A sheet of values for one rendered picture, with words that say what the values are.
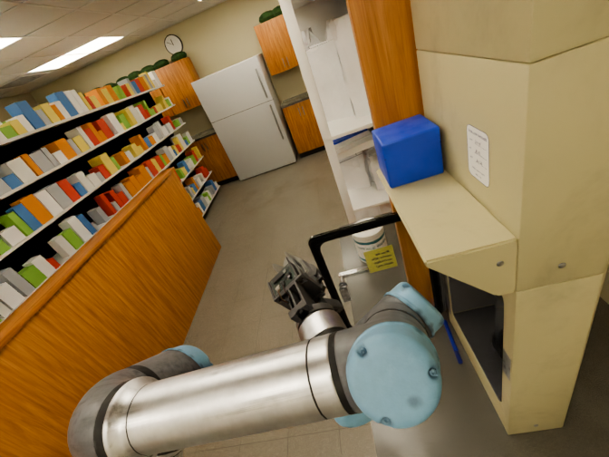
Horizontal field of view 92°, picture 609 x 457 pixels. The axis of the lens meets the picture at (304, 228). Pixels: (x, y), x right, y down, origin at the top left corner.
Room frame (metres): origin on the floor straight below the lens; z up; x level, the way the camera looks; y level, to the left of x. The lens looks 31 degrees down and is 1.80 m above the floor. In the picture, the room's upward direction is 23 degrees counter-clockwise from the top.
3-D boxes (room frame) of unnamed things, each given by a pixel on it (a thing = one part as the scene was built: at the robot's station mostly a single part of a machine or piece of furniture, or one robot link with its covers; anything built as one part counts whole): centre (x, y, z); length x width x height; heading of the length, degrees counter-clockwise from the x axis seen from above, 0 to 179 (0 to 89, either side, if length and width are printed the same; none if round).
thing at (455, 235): (0.42, -0.22, 1.46); 0.32 x 0.12 x 0.10; 168
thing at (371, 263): (0.59, -0.14, 1.19); 0.30 x 0.01 x 0.40; 77
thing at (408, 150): (0.52, -0.24, 1.56); 0.10 x 0.10 x 0.09; 78
